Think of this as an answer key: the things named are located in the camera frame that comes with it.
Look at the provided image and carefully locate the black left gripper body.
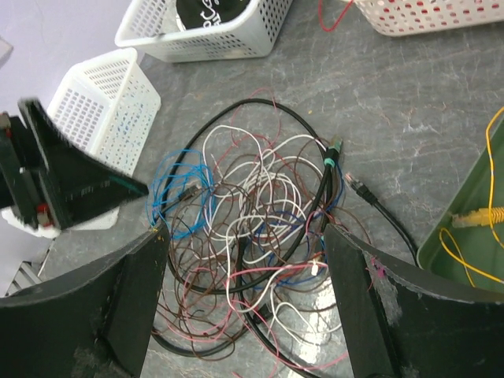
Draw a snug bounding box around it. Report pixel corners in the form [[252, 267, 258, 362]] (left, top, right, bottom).
[[1, 113, 54, 230]]

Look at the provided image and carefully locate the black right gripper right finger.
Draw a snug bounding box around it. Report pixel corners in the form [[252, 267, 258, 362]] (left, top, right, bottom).
[[324, 224, 503, 377]]

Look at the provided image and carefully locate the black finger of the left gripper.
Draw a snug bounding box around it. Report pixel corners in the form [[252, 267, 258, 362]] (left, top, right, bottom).
[[18, 98, 149, 231]]

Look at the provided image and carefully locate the yellow-blurred right gripper left finger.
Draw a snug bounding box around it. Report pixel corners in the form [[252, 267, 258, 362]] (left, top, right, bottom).
[[1, 227, 169, 377]]

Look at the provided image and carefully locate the yellow ethernet cable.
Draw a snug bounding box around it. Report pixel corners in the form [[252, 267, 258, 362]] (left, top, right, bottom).
[[450, 206, 504, 230]]

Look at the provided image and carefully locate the red wire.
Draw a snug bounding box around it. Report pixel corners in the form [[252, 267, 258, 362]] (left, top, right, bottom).
[[317, 0, 355, 33]]

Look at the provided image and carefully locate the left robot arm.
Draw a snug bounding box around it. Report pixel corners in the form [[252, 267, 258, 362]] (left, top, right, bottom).
[[1, 98, 149, 231]]

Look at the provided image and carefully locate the white rectangular basket left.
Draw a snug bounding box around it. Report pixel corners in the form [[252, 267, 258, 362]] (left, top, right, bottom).
[[47, 48, 161, 176]]

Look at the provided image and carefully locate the white rectangular basket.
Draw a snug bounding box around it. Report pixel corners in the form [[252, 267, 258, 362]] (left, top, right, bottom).
[[114, 1, 292, 63], [47, 48, 161, 176]]

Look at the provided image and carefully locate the green rectangular tray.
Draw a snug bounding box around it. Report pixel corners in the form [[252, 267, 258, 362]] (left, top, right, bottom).
[[417, 110, 503, 293]]

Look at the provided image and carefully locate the white rectangular basket back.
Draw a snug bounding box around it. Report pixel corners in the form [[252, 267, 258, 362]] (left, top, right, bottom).
[[114, 1, 292, 63]]

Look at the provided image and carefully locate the black printed t-shirt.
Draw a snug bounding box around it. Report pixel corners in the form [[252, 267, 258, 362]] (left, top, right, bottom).
[[176, 0, 250, 30]]

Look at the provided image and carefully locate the white oval perforated basket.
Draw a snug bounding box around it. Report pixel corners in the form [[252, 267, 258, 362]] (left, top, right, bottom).
[[353, 0, 503, 37]]

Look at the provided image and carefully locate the blue cable in basket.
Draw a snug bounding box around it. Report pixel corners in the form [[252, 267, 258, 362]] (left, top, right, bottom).
[[109, 109, 154, 143]]

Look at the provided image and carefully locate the aluminium frame rail left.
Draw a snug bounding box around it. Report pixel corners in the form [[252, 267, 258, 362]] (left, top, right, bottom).
[[1, 235, 53, 297]]

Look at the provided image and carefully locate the blue cable in pile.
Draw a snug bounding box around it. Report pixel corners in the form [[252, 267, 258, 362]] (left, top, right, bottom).
[[146, 148, 216, 240]]

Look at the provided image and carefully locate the pink wire in pile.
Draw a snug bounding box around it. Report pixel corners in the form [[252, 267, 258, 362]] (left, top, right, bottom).
[[153, 88, 350, 373]]

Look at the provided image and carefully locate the thick black cable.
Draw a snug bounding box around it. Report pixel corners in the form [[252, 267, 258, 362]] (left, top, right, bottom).
[[151, 98, 419, 373]]

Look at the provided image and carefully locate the brown wire in pile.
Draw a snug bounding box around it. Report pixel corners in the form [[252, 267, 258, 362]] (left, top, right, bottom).
[[155, 137, 373, 361]]

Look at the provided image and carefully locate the white wire in pile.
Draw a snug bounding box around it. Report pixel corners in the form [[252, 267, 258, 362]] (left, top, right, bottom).
[[191, 124, 343, 347]]

